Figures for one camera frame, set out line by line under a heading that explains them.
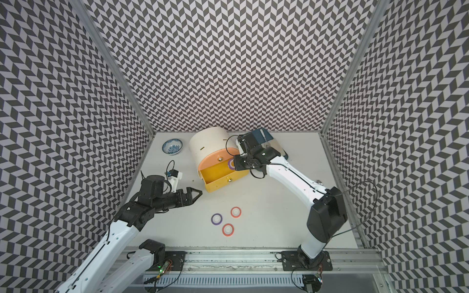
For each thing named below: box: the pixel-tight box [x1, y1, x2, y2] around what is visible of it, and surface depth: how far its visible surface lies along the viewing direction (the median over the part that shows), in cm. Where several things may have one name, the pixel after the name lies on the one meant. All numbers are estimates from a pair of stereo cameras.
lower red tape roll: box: [222, 223, 235, 237], surface depth 82 cm
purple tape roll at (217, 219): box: [210, 213, 223, 226], surface depth 86 cm
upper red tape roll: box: [230, 206, 242, 219], surface depth 88 cm
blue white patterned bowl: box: [161, 138, 184, 156], surface depth 110 cm
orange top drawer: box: [197, 147, 240, 171], surface depth 80 cm
